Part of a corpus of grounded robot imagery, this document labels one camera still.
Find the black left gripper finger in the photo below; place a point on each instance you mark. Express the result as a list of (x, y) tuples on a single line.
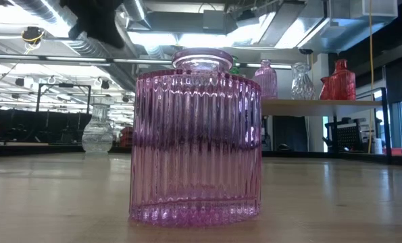
[(79, 32), (113, 38)]

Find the black aluminium table frame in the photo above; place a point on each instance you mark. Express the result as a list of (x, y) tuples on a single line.
[(35, 150)]

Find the wooden shelf with black frame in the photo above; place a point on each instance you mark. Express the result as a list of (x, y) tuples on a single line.
[(322, 107)]

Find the white paper roll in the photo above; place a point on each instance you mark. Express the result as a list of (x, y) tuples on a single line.
[(377, 146)]

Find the red container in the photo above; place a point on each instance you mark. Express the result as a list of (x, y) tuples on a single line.
[(398, 152)]

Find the large pink ribbed glass vase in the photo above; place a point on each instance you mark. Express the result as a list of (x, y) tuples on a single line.
[(194, 152)]

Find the long ceiling light bar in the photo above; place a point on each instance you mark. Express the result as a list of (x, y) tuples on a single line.
[(69, 59)]

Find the clear faceted glass vase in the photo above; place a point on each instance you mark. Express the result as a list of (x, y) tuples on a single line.
[(302, 84)]

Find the clear bulbous textured vase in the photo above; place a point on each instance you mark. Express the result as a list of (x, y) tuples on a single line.
[(97, 135)]

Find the dark grey cabinet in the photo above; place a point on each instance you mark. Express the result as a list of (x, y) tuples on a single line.
[(290, 131)]

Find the dark workstation row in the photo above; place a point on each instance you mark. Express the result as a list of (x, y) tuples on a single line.
[(35, 126)]

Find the black perforated cart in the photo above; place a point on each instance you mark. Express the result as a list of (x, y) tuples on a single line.
[(347, 136)]

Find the small red flared vase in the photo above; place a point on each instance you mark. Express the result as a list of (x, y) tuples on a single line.
[(324, 89)]

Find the small pink ribbed glass vase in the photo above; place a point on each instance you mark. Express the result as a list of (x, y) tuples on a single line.
[(266, 81)]

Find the black roller blind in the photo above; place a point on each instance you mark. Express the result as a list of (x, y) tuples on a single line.
[(401, 81)]

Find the red glass bottle vase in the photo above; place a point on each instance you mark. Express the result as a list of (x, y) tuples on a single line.
[(343, 82)]

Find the black gantry frame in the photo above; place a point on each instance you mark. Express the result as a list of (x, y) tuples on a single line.
[(65, 85)]

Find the round silver ventilation duct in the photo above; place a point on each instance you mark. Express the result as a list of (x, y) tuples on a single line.
[(114, 77)]

